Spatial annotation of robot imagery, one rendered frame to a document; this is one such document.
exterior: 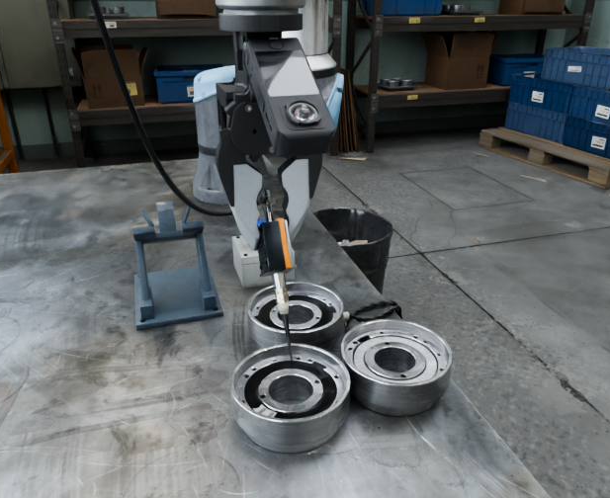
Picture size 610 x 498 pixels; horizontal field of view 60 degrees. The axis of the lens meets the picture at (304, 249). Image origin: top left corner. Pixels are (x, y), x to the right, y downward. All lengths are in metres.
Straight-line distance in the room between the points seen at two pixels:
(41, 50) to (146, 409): 3.83
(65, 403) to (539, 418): 1.48
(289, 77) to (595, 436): 1.55
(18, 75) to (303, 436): 3.98
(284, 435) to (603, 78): 3.91
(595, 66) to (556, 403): 2.82
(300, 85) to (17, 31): 3.87
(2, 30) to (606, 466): 4.03
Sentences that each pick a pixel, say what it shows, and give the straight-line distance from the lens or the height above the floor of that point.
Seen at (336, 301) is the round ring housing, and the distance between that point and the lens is 0.60.
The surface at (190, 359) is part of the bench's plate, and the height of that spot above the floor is 0.80.
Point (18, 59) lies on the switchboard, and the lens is 4.27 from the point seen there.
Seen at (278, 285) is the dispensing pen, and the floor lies 0.90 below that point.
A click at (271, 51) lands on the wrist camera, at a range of 0.46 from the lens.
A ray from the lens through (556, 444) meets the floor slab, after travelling 1.75.
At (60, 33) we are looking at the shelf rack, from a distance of 3.85.
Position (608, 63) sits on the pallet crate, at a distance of 4.19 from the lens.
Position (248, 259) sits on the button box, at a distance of 0.68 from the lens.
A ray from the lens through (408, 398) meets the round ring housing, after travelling 0.49.
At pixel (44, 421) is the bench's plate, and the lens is 0.55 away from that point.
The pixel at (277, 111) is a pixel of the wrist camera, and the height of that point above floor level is 1.07.
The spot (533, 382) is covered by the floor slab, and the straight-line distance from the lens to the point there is 1.94.
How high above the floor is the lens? 1.15
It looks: 26 degrees down
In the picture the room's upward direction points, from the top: straight up
